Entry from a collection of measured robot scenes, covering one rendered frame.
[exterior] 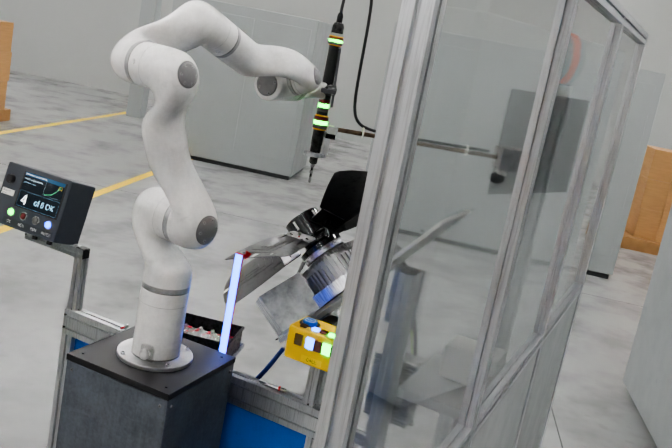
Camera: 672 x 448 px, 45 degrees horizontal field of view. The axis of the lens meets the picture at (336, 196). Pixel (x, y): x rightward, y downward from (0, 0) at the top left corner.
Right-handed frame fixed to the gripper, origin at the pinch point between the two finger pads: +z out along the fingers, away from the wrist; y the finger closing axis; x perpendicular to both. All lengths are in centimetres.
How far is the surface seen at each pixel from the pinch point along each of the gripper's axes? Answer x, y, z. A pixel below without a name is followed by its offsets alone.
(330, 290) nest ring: -59, 16, 1
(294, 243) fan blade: -47.2, 2.8, -3.4
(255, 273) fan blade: -64, -14, 6
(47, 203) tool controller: -49, -64, -37
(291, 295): -64, 4, -2
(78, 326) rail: -84, -49, -33
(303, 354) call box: -65, 27, -36
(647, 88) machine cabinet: 23, 45, 600
